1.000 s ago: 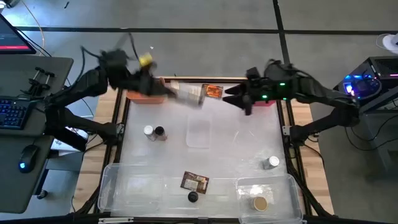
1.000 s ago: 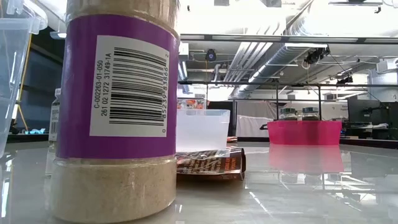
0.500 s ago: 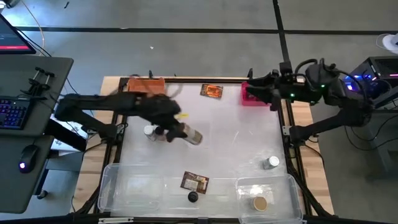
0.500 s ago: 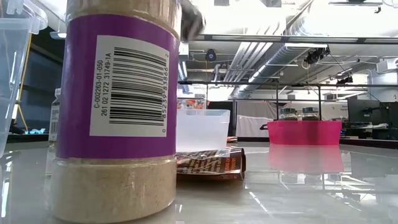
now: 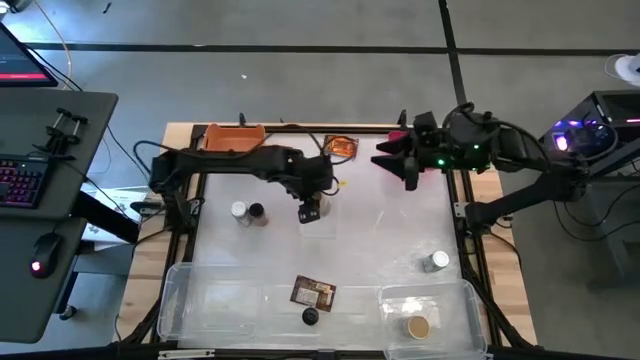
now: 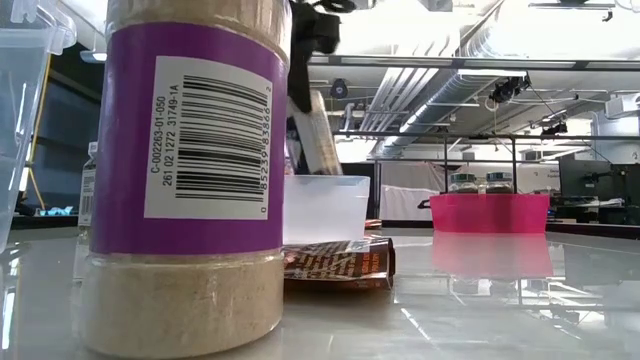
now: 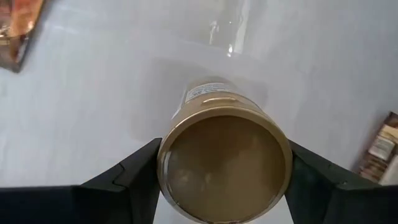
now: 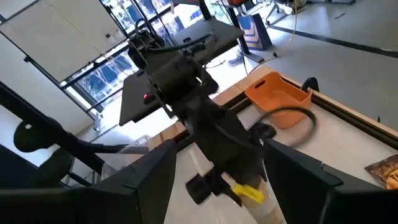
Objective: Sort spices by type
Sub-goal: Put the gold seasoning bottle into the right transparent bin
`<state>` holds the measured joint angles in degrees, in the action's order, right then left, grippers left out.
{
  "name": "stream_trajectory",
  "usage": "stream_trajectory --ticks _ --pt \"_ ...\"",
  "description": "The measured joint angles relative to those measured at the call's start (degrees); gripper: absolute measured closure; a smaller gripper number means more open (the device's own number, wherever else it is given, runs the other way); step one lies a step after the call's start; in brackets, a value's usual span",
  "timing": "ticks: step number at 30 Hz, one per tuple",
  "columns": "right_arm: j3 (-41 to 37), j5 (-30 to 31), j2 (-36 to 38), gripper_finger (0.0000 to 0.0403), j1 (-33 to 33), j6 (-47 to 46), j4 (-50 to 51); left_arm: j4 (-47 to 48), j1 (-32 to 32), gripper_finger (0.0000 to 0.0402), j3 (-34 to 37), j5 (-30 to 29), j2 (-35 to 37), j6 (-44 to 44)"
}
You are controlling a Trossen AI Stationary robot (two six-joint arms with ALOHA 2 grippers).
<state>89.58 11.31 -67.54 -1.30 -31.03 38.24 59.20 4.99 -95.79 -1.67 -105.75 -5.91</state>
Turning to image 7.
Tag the small translucent plastic bin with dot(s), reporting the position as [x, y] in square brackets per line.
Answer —
[230, 28]

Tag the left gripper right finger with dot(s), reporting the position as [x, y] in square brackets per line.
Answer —
[342, 205]

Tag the gold-lid spice jar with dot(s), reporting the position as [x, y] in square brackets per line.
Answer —
[224, 168]

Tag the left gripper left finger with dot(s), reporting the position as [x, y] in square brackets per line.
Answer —
[93, 202]

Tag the brown spice packet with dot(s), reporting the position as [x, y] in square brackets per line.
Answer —
[382, 149]

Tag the orange spice packet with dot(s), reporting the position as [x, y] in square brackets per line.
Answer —
[18, 31]

